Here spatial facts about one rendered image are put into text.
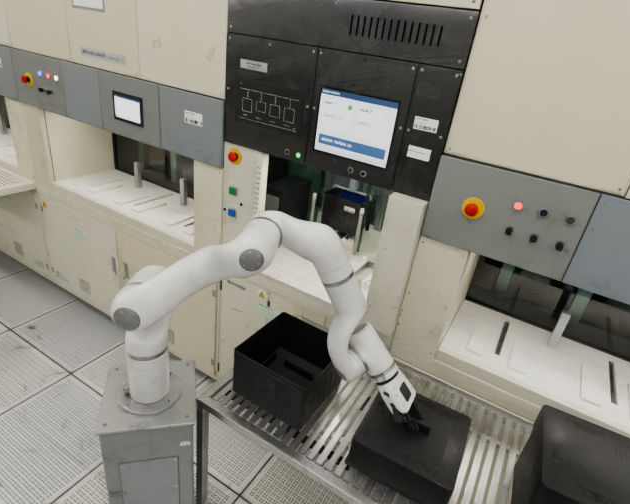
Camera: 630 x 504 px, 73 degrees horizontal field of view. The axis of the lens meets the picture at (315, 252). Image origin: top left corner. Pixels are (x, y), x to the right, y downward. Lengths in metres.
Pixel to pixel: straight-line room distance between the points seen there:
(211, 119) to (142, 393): 1.07
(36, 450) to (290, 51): 2.04
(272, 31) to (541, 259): 1.16
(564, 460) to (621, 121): 0.85
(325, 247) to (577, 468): 0.80
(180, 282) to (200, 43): 1.04
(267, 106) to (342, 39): 0.37
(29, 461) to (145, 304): 1.40
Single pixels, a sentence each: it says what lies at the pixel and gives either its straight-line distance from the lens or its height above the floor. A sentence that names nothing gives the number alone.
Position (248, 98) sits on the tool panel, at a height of 1.59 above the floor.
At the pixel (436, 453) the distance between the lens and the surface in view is 1.35.
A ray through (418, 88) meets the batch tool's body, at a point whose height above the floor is 1.73.
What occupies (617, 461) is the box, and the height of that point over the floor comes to 1.01.
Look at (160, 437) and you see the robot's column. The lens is 1.49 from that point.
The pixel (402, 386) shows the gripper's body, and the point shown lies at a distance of 1.30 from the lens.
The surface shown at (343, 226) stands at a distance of 2.22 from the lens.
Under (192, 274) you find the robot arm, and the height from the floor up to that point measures 1.26.
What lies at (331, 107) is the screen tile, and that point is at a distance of 1.55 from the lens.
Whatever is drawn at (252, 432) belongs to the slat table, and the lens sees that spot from 1.41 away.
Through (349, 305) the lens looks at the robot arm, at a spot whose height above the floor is 1.23.
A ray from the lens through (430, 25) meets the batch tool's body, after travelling 1.43.
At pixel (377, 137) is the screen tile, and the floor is 1.56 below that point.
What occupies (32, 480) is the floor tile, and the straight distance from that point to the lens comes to 2.40.
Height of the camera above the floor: 1.85
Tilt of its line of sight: 27 degrees down
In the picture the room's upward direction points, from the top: 8 degrees clockwise
